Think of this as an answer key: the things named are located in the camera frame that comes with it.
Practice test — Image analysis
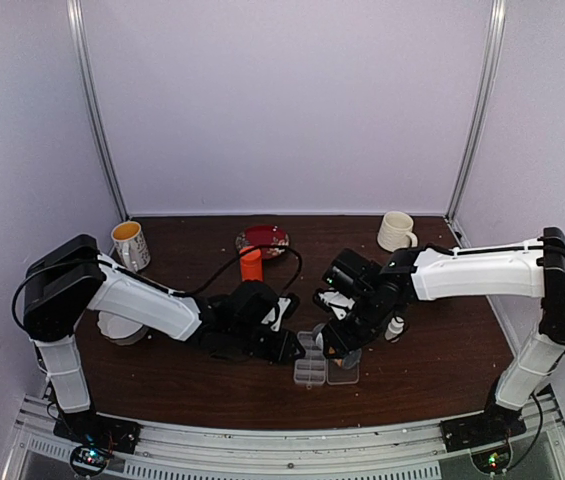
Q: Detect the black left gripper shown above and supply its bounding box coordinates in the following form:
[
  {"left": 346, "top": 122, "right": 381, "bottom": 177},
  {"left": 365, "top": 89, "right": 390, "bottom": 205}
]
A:
[{"left": 230, "top": 322, "right": 306, "bottom": 366}]

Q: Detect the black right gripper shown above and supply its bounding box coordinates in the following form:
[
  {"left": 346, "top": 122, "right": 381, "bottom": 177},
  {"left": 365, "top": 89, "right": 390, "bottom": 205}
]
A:
[{"left": 322, "top": 289, "right": 388, "bottom": 358}]

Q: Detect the clear plastic pill organizer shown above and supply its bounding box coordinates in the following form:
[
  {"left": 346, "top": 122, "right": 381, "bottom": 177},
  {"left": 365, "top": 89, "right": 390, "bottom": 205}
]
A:
[{"left": 293, "top": 331, "right": 360, "bottom": 389}]

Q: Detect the grey bottle lid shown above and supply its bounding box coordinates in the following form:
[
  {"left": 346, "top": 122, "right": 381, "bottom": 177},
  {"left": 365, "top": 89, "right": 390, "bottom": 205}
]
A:
[{"left": 339, "top": 349, "right": 362, "bottom": 370}]

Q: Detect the orange pill bottle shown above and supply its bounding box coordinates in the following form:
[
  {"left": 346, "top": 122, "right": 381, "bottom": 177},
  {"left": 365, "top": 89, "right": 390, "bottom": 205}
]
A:
[{"left": 239, "top": 246, "right": 264, "bottom": 282}]

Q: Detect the grey lid pill bottle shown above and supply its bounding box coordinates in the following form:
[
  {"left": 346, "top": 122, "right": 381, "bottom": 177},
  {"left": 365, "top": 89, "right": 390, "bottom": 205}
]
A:
[{"left": 311, "top": 323, "right": 327, "bottom": 353}]

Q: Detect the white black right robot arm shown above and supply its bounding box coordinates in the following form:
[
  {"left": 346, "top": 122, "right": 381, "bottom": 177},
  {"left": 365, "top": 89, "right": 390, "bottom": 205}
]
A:
[{"left": 315, "top": 227, "right": 565, "bottom": 442}]

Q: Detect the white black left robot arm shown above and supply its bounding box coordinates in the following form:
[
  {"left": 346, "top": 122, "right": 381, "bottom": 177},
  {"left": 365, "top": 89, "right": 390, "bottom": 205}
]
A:
[{"left": 11, "top": 234, "right": 305, "bottom": 444}]

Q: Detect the white pill bottle near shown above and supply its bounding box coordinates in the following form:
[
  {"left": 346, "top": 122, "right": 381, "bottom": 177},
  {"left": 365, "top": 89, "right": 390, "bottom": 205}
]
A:
[{"left": 385, "top": 316, "right": 406, "bottom": 343}]

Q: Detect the cream ribbed mug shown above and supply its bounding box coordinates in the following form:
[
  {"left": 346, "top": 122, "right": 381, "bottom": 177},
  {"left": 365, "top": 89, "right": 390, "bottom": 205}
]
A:
[{"left": 377, "top": 211, "right": 419, "bottom": 252}]

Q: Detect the red floral plate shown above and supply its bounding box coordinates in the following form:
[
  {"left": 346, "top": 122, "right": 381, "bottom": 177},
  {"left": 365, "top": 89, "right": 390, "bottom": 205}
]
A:
[{"left": 235, "top": 225, "right": 290, "bottom": 260}]

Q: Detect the white scalloped bowl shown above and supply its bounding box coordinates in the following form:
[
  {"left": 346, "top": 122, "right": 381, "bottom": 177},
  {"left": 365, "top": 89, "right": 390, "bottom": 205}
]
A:
[{"left": 97, "top": 311, "right": 148, "bottom": 346}]

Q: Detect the yellow interior patterned mug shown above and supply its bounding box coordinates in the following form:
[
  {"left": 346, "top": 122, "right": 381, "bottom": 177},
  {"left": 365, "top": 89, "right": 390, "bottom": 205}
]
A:
[{"left": 111, "top": 220, "right": 151, "bottom": 272}]

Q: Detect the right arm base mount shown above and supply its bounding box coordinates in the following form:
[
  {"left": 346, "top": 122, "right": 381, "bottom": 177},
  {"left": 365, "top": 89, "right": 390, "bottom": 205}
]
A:
[{"left": 440, "top": 400, "right": 527, "bottom": 475}]

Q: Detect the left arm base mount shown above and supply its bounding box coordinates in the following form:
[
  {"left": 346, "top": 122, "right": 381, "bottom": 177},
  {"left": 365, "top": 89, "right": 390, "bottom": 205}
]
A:
[{"left": 51, "top": 402, "right": 141, "bottom": 478}]

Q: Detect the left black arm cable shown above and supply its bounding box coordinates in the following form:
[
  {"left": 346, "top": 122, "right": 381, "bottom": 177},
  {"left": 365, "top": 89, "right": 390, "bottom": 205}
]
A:
[{"left": 11, "top": 244, "right": 304, "bottom": 331}]

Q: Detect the right aluminium frame post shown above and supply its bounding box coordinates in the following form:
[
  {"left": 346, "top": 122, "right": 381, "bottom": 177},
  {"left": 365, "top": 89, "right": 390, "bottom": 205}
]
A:
[{"left": 445, "top": 0, "right": 507, "bottom": 225}]

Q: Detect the aluminium frame post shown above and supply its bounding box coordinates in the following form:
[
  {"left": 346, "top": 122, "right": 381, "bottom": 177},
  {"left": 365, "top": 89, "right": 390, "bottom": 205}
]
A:
[
  {"left": 445, "top": 0, "right": 507, "bottom": 225},
  {"left": 66, "top": 0, "right": 130, "bottom": 220}
]

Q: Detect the left aluminium frame post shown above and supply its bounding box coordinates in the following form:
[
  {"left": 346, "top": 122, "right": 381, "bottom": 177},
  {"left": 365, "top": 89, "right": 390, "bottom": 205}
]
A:
[{"left": 66, "top": 0, "right": 130, "bottom": 220}]

